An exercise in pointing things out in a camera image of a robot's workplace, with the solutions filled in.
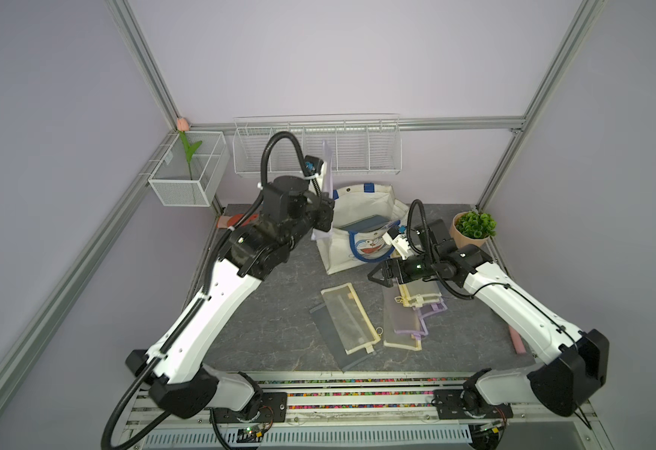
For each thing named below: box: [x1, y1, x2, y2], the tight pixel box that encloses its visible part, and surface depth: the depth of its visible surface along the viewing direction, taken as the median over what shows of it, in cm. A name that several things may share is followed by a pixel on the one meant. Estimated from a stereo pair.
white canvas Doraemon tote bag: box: [315, 183, 410, 275], surface depth 101 cm
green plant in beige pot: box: [449, 208, 498, 248], surface depth 98 cm
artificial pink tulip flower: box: [176, 117, 204, 180], surface depth 92 cm
